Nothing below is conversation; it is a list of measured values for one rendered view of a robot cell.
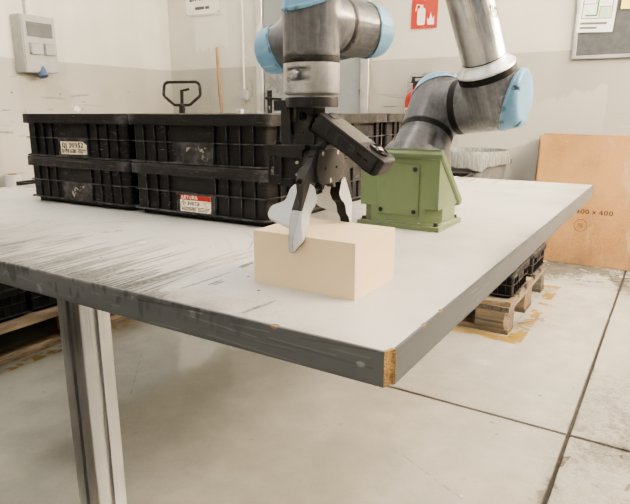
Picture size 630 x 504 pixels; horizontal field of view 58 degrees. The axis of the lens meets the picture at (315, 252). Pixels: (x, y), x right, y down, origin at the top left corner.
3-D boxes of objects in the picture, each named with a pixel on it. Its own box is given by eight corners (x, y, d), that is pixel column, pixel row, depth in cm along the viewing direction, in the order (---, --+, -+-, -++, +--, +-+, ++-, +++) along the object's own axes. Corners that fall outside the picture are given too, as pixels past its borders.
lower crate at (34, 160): (213, 197, 161) (211, 154, 159) (131, 212, 136) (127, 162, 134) (116, 187, 181) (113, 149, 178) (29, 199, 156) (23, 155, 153)
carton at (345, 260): (393, 278, 82) (395, 227, 81) (354, 301, 73) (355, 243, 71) (301, 263, 91) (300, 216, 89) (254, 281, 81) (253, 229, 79)
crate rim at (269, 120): (338, 124, 137) (339, 113, 136) (266, 126, 112) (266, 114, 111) (210, 122, 157) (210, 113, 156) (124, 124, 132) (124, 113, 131)
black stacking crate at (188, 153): (337, 164, 139) (338, 116, 136) (267, 175, 114) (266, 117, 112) (212, 157, 159) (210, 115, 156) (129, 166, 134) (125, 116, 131)
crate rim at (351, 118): (388, 122, 162) (389, 113, 161) (339, 124, 137) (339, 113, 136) (272, 121, 182) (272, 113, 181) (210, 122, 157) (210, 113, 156)
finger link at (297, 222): (263, 249, 77) (285, 189, 80) (300, 254, 74) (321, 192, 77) (251, 239, 75) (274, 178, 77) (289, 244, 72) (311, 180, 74)
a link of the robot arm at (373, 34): (337, 16, 90) (290, 7, 82) (398, -2, 83) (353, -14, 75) (342, 68, 91) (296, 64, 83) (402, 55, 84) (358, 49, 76)
